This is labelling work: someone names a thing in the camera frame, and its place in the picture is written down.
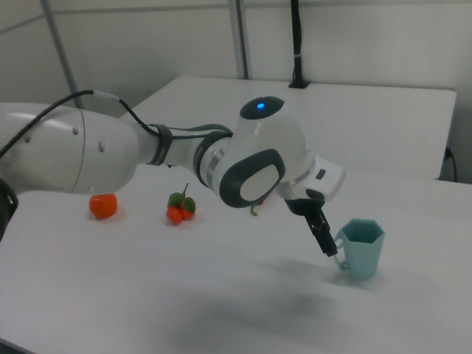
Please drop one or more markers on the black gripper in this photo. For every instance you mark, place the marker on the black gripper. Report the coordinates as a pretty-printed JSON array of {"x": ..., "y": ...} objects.
[{"x": 300, "y": 206}]

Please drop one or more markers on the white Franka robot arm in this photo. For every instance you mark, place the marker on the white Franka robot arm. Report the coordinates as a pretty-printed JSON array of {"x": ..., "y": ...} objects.
[{"x": 258, "y": 155}]

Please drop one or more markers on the small oranges with leaves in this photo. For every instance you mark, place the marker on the small oranges with leaves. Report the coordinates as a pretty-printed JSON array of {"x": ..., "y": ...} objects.
[{"x": 180, "y": 210}]

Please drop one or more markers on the thin metal frame post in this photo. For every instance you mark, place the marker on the thin metal frame post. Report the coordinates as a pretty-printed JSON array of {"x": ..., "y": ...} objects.
[{"x": 60, "y": 48}]

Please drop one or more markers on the wide metal frame post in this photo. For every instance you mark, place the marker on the wide metal frame post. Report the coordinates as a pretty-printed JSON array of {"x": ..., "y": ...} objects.
[{"x": 239, "y": 37}]

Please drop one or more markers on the white side table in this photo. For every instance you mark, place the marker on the white side table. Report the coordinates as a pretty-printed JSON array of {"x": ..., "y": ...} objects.
[{"x": 368, "y": 121}]

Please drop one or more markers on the black pole with clamp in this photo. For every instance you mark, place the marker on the black pole with clamp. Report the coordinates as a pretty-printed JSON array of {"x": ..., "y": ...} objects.
[{"x": 296, "y": 44}]

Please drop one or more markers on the teal hexagonal mug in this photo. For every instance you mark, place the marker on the teal hexagonal mug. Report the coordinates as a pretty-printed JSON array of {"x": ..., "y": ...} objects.
[{"x": 365, "y": 254}]

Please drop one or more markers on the red chili pepper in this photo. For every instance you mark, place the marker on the red chili pepper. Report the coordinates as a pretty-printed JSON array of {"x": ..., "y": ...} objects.
[{"x": 253, "y": 211}]

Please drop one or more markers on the orange mandarin fruit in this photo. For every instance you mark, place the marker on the orange mandarin fruit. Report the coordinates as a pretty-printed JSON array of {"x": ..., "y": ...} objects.
[{"x": 103, "y": 206}]

